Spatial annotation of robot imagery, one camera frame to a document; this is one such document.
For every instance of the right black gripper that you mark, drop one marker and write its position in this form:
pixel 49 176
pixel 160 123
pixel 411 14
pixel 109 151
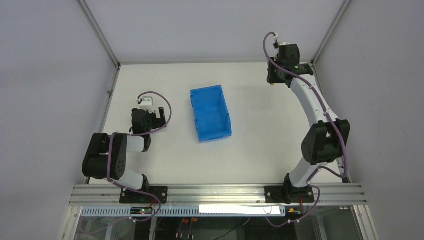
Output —
pixel 274 76

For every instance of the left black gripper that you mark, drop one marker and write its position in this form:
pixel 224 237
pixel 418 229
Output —
pixel 157 120

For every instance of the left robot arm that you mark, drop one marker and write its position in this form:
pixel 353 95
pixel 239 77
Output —
pixel 106 155

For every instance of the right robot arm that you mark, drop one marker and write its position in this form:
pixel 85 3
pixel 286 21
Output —
pixel 327 137

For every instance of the blue plastic bin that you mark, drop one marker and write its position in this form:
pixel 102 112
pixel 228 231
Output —
pixel 211 115

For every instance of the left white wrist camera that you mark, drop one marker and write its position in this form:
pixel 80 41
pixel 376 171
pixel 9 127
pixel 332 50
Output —
pixel 145 103

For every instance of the right aluminium frame post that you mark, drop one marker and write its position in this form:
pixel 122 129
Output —
pixel 331 30

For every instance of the aluminium frame post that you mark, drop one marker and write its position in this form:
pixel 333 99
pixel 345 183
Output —
pixel 331 30
pixel 93 23

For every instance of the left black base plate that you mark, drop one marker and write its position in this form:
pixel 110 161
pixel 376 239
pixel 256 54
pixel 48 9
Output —
pixel 131 197

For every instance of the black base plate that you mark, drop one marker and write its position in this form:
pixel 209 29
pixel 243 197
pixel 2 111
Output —
pixel 287 194
pixel 131 197

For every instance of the grey slotted cable duct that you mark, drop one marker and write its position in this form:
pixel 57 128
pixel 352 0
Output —
pixel 202 211

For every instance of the left aluminium frame post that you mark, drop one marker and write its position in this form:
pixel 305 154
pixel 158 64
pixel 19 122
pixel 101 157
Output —
pixel 93 23

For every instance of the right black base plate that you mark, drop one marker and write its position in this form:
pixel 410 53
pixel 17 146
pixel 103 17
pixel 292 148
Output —
pixel 287 194

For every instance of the aluminium front rail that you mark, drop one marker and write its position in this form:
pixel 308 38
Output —
pixel 329 194

